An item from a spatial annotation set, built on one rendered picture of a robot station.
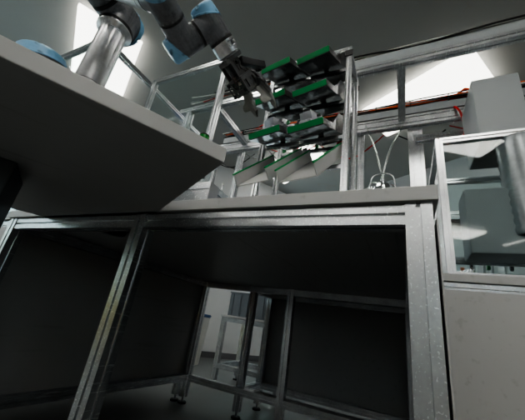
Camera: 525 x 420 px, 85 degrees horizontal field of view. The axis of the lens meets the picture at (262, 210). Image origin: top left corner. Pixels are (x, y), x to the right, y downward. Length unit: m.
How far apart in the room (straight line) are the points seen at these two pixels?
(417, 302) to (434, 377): 0.11
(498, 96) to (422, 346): 1.57
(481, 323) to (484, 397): 0.22
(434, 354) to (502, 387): 0.76
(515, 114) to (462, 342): 1.12
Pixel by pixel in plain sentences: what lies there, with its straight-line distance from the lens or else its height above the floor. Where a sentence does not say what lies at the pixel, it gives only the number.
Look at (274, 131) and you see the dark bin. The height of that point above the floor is 1.19.
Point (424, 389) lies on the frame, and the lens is 0.55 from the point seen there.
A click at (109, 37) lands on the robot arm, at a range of 1.22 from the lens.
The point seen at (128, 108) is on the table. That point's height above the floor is 0.84.
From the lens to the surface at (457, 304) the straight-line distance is 1.29.
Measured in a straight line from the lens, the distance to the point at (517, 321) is 1.32.
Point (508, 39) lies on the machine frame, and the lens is 2.04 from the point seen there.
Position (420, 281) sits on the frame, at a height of 0.69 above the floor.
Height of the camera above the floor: 0.58
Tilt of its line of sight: 22 degrees up
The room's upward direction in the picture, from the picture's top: 9 degrees clockwise
